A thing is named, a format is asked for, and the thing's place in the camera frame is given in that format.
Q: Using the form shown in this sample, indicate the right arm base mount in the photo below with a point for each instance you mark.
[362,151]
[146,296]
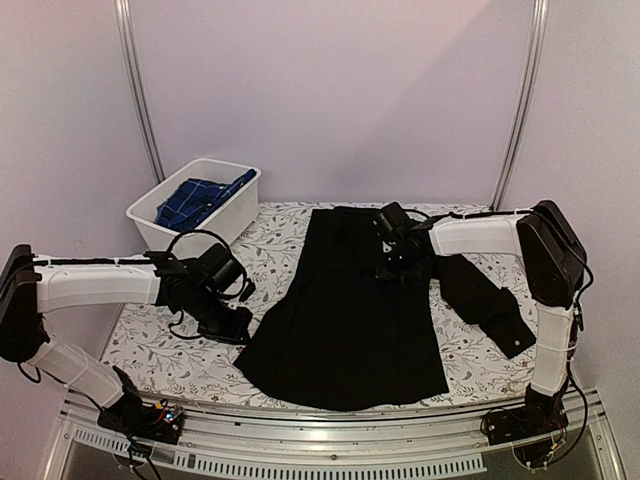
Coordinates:
[539,415]

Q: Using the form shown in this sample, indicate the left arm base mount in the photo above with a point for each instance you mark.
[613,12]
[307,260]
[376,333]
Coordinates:
[161,422]

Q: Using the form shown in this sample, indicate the aluminium corner post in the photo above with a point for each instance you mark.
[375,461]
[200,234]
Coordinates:
[126,33]
[531,67]

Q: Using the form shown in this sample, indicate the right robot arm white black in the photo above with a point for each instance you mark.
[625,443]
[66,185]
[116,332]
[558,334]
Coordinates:
[552,257]

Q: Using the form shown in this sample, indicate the left aluminium corner post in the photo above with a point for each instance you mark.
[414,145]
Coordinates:
[126,33]

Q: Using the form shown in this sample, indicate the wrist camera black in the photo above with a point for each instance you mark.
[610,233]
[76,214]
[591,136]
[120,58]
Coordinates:
[392,223]
[219,270]

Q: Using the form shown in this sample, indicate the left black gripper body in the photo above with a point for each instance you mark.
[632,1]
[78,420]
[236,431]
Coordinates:
[213,323]

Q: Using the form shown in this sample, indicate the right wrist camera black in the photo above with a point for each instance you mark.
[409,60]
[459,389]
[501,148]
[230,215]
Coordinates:
[392,223]

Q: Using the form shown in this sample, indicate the black long sleeve shirt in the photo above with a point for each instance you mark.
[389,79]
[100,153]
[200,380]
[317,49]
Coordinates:
[342,339]

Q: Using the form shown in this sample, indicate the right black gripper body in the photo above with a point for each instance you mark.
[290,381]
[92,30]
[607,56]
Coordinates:
[397,266]

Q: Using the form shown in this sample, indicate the white plastic bin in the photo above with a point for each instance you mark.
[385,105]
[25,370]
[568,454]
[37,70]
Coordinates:
[228,222]

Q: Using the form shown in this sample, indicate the aluminium front rail frame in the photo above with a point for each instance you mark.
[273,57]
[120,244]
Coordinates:
[232,442]

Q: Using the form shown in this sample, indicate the right aluminium corner post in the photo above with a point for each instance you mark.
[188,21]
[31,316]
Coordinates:
[531,67]

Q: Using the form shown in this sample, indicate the floral patterned tablecloth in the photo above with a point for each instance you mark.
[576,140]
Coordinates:
[163,357]

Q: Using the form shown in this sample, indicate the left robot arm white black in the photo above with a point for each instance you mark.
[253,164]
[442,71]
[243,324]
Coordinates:
[32,286]

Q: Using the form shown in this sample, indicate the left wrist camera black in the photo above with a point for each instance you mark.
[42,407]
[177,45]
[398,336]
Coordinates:
[219,270]

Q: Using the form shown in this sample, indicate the blue plaid shirt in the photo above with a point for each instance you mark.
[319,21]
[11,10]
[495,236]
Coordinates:
[197,199]

